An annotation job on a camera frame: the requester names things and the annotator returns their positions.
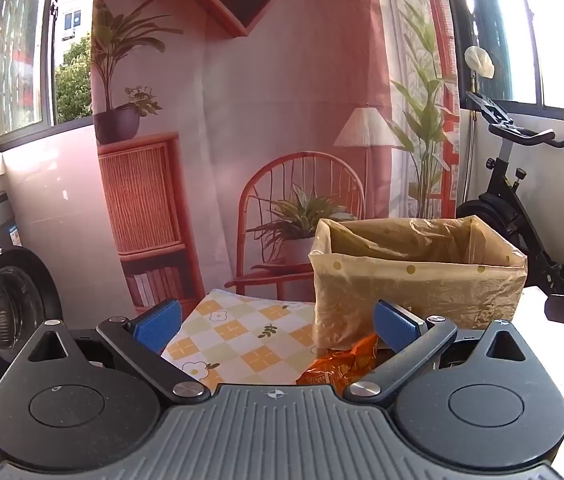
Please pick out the grey washing machine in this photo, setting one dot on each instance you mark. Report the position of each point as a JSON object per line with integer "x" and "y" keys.
{"x": 6, "y": 300}

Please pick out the checkered floral tablecloth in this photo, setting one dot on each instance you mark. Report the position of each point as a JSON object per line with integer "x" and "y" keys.
{"x": 242, "y": 330}

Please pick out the white hanging plastic bag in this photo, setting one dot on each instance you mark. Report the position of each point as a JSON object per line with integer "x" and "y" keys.
{"x": 481, "y": 62}

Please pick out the plastic-lined cardboard box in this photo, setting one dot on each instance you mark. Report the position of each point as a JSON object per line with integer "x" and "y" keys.
{"x": 412, "y": 280}

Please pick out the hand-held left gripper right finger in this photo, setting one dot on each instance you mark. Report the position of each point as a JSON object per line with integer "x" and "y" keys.
{"x": 396, "y": 324}

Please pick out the orange snack packet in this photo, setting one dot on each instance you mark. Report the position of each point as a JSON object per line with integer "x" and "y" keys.
{"x": 342, "y": 366}

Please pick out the dark-framed window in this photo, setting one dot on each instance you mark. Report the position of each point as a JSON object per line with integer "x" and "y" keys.
{"x": 11, "y": 50}
{"x": 537, "y": 35}

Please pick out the thin metal pole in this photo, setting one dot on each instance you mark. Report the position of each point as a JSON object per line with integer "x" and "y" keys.
{"x": 471, "y": 150}

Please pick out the black exercise bike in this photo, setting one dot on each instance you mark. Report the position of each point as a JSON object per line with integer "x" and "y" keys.
{"x": 512, "y": 210}

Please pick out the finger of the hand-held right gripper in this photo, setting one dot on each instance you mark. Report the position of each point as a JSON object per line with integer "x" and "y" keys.
{"x": 562, "y": 308}

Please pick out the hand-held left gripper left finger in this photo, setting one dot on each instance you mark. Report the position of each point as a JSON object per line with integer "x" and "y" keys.
{"x": 159, "y": 325}

